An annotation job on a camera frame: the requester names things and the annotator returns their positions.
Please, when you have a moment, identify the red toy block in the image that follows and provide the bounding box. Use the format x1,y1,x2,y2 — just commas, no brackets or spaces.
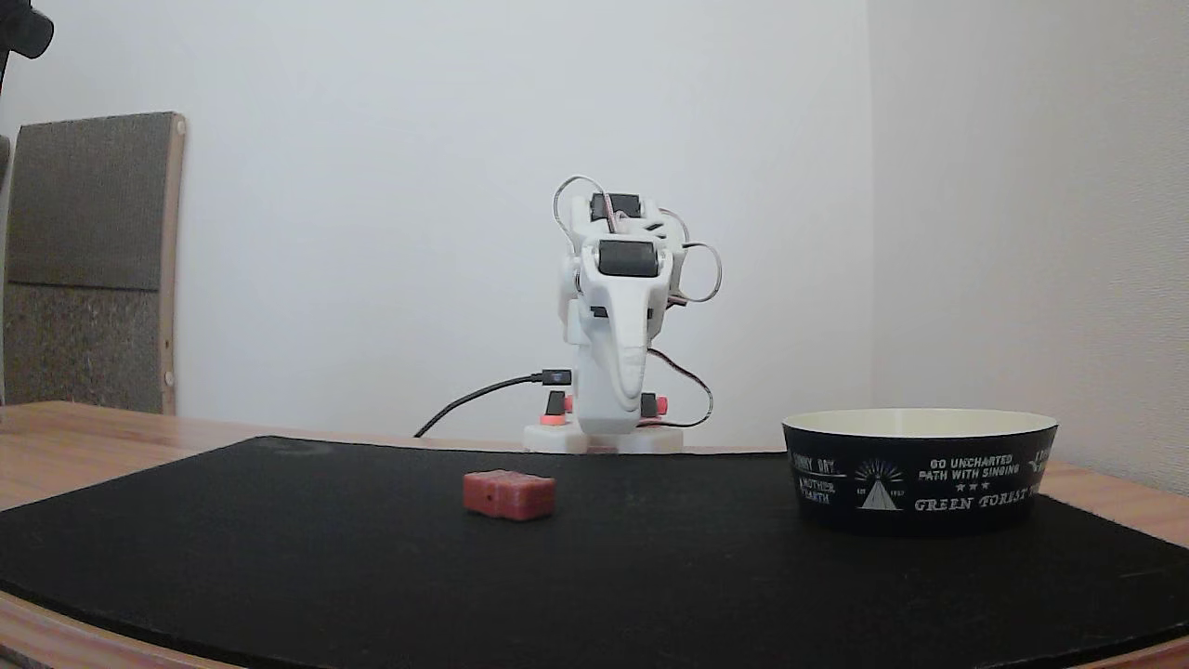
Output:
463,469,556,522

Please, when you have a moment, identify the black printed paper bowl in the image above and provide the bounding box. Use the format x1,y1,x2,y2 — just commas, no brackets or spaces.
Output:
782,408,1060,537

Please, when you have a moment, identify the black desk mat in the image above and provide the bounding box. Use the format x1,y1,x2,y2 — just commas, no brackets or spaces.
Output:
0,435,1189,669

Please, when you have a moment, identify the black USB cable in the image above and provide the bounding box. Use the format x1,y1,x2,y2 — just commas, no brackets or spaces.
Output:
413,369,573,439

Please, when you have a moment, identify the grey board wooden frame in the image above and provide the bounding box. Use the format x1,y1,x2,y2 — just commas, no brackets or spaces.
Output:
2,111,188,416

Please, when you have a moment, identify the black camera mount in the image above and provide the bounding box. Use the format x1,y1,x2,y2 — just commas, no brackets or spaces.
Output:
0,0,55,92

